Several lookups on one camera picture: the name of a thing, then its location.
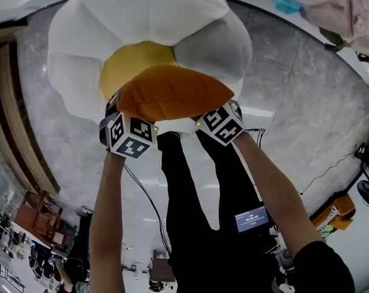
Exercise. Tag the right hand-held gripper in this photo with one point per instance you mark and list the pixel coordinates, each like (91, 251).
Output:
(221, 124)

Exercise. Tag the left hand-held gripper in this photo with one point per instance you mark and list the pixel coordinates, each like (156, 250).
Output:
(132, 139)

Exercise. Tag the orange pillow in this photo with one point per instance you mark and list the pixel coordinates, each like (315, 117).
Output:
(172, 93)

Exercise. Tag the person's left forearm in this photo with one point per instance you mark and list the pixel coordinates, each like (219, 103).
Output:
(106, 218)

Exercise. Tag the person's right forearm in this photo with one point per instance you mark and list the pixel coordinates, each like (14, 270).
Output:
(276, 200)

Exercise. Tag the grey shoulder bag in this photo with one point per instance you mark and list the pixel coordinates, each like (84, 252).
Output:
(283, 258)

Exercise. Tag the person's black trousers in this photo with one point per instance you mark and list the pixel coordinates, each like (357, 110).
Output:
(184, 194)

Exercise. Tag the wooden step platform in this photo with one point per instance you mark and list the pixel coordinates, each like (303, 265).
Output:
(16, 117)

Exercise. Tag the waist-mounted screen device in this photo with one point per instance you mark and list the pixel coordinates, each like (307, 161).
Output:
(251, 220)

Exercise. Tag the white flower-shaped lounge chair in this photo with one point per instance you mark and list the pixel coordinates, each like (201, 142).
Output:
(141, 8)

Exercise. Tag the red-brown wooden stool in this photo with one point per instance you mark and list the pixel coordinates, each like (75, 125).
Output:
(38, 221)

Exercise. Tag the white window ledge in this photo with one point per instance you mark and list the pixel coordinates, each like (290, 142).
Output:
(7, 2)

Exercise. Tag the orange box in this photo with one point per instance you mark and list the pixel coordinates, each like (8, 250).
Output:
(343, 207)

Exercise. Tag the brown wooden chair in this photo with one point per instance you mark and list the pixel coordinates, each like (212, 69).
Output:
(161, 270)

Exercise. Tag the pink backpack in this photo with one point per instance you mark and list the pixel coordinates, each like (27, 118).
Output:
(334, 8)

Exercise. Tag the person's black shirt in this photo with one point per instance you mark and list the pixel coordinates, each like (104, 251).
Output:
(325, 270)

